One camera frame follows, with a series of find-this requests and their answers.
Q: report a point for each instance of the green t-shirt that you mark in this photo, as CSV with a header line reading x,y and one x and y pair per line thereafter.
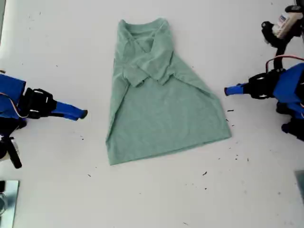
x,y
166,118

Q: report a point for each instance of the black clamp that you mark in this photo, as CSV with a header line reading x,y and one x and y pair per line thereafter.
x,y
2,186

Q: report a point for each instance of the camera black stalk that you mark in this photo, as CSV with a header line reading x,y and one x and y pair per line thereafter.
x,y
280,54

